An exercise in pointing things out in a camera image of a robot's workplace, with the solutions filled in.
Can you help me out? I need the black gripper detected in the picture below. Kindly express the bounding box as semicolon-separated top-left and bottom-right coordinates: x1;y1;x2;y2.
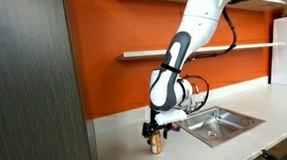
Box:
139;107;173;146

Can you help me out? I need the orange soda can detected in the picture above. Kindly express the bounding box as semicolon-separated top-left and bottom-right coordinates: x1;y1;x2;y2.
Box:
148;130;164;157

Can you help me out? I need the stainless steel sink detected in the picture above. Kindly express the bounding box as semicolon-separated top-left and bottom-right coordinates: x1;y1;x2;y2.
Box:
174;103;269;152

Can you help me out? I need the purple snack wrapper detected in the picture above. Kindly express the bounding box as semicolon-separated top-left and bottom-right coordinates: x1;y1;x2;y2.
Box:
170;122;182;133

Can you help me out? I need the white counter backsplash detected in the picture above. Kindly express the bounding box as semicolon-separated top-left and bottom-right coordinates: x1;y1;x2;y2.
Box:
89;75;272;135

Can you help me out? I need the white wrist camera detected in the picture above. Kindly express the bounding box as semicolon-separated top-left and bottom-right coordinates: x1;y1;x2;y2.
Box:
153;107;189;126

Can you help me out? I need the chrome faucet with black handles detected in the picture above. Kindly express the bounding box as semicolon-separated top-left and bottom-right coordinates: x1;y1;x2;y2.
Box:
183;82;203;114

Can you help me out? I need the white wall shelf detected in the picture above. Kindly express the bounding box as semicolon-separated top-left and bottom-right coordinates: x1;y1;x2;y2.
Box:
115;40;287;63

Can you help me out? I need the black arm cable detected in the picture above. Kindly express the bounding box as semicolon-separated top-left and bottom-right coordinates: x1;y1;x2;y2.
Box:
174;6;243;116

